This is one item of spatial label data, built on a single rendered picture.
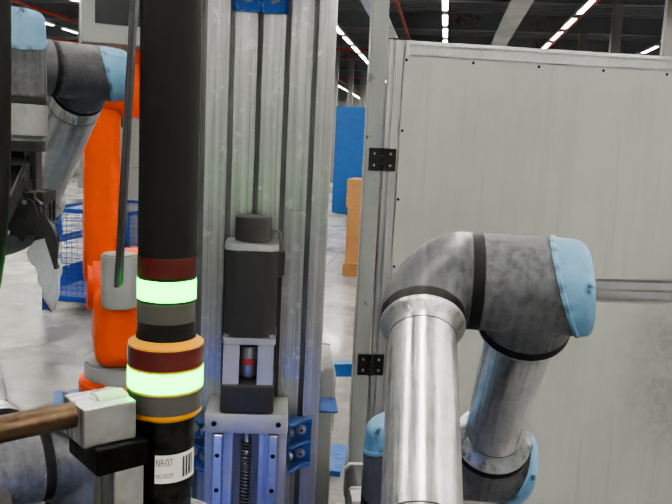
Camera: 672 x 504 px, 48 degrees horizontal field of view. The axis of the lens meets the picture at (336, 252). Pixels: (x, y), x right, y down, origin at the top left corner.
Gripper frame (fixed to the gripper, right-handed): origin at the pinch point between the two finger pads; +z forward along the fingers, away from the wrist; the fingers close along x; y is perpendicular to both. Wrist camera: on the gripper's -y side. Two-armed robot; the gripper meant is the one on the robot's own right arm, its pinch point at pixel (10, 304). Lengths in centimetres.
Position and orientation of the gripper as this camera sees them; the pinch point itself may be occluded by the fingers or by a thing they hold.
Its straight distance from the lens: 101.0
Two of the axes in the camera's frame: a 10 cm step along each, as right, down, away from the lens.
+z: -0.5, 9.9, 1.4
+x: -9.9, -0.3, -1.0
